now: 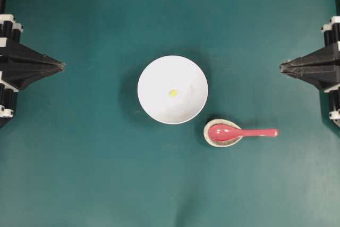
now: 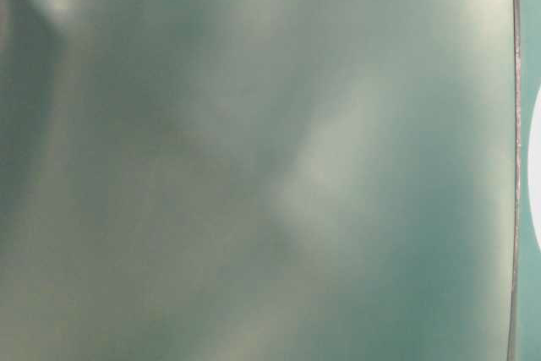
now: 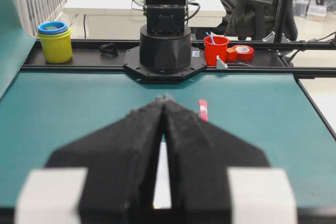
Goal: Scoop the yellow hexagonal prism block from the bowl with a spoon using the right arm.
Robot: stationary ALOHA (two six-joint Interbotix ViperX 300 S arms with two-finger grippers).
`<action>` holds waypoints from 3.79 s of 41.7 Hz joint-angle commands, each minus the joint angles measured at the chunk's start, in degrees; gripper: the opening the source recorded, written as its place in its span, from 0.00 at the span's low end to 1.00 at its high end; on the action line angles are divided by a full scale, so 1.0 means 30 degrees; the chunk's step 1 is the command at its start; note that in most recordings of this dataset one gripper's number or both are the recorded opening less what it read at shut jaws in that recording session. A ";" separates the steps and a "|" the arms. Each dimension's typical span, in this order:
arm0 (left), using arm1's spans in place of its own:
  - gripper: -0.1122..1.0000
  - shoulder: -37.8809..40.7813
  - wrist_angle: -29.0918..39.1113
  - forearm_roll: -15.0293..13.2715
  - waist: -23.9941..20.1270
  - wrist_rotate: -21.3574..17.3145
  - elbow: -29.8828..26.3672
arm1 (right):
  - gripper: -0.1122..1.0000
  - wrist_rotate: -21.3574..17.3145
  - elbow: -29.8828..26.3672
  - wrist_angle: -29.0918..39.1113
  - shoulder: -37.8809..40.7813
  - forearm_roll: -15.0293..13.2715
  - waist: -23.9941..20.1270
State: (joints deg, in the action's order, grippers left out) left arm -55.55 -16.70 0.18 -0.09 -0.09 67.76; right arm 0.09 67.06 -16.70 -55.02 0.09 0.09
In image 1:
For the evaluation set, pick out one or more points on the green table mat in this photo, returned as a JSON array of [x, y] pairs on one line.
[[81, 151]]

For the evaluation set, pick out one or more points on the small speckled ceramic spoon rest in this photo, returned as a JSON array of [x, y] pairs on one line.
[[220, 144]]

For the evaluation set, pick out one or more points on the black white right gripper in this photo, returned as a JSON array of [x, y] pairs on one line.
[[309, 68]]

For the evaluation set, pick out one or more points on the pink plastic soup spoon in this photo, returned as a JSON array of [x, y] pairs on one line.
[[223, 132]]

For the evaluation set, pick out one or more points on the yellow hexagonal prism block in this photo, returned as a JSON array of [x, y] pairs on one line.
[[173, 93]]

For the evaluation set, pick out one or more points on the white round bowl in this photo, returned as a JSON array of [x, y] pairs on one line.
[[168, 73]]

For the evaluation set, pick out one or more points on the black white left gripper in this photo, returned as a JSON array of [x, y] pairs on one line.
[[16, 77]]

